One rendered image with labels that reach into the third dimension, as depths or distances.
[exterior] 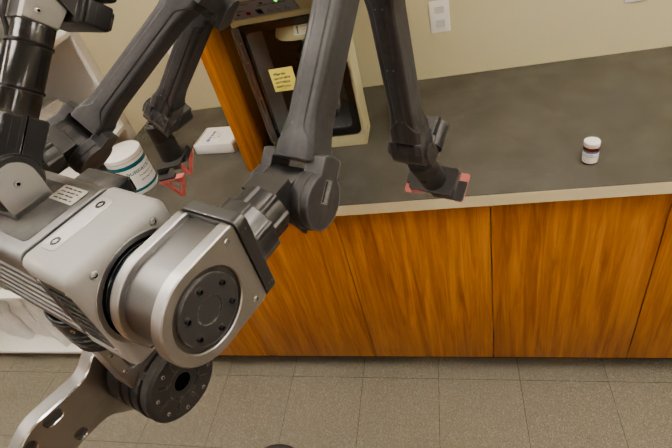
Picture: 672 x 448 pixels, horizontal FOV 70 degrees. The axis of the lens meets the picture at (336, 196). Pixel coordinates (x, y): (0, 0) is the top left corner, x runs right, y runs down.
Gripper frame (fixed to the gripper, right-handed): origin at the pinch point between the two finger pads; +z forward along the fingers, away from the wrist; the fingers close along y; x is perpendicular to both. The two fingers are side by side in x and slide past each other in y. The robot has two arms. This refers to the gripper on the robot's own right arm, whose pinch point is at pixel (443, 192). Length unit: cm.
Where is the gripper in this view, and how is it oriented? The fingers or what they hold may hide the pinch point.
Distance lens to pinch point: 118.4
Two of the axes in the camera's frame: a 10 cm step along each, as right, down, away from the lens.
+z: 4.3, 3.4, 8.3
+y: -8.4, -1.8, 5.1
